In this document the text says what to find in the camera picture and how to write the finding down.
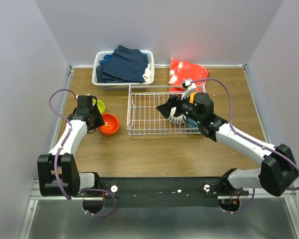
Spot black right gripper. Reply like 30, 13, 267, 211
156, 90, 202, 124

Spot lime green bowl tall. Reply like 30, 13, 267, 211
92, 99, 106, 114

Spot white blue patterned bowl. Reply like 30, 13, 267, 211
168, 107, 186, 124

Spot yellow orange bowl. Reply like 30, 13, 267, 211
189, 93, 195, 103

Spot orange bowl front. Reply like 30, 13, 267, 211
98, 113, 120, 132

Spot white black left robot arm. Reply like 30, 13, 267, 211
37, 95, 105, 200

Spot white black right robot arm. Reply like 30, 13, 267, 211
157, 93, 299, 197

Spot white cloth in basket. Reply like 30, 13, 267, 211
143, 62, 151, 83

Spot red white folded towel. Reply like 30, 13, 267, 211
168, 58, 210, 92

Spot white plastic laundry basket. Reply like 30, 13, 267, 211
92, 50, 155, 91

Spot folded blue jeans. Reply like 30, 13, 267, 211
97, 45, 149, 83

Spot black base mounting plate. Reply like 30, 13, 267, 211
82, 177, 249, 216

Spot white wire dish rack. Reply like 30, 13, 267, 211
127, 86, 200, 136

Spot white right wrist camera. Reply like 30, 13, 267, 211
181, 79, 196, 100

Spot aluminium frame rail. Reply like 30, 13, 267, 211
29, 180, 297, 201

